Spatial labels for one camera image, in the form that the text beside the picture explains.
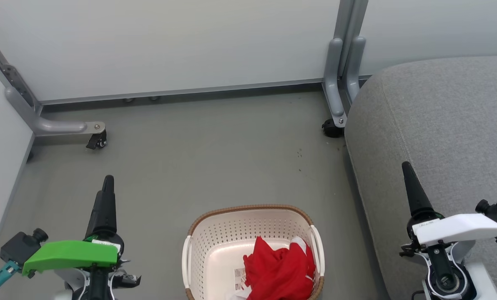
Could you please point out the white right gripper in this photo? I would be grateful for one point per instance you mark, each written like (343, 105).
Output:
(457, 227)

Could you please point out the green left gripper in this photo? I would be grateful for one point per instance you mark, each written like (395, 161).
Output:
(69, 254)

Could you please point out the white and red jersey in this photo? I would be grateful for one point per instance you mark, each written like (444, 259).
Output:
(298, 245)

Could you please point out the red shirt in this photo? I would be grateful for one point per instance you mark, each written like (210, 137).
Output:
(279, 271)

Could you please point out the grey fabric sofa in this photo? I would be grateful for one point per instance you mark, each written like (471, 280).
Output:
(440, 125)

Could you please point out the black caster wheel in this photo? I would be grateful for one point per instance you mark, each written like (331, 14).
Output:
(331, 129)
(97, 141)

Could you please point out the cream perforated laundry basket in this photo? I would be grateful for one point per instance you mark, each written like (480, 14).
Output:
(215, 250)

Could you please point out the paper label sticker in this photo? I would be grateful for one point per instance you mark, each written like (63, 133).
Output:
(240, 279)

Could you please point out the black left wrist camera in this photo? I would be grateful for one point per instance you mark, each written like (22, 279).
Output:
(19, 246)

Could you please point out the grey partition bottom rail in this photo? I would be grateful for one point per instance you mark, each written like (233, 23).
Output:
(181, 91)

